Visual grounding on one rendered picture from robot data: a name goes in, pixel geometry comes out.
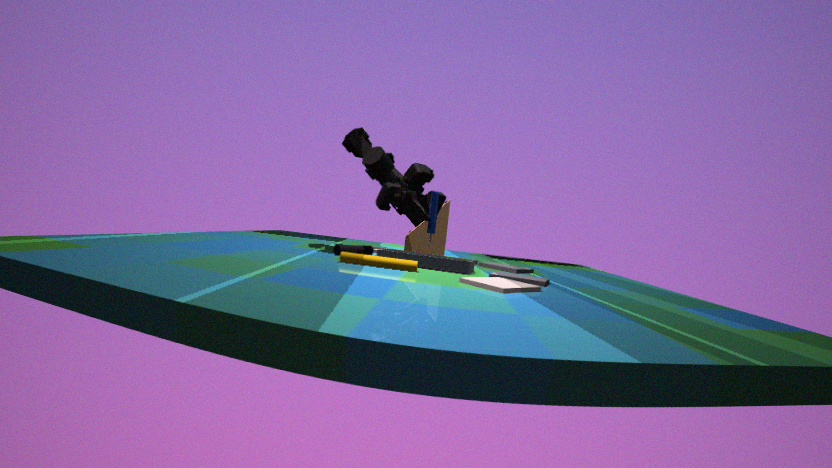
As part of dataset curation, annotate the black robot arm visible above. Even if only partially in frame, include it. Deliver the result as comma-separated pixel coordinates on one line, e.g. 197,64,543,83
342,127,434,194

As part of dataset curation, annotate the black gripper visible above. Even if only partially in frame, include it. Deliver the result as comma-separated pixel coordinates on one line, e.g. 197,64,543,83
375,176,446,221

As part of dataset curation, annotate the grey keyboard with keys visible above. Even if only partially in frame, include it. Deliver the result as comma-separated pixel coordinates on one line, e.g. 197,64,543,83
376,248,475,275

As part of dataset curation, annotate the blue stylus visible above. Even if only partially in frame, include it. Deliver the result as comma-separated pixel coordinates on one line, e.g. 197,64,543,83
427,192,439,246

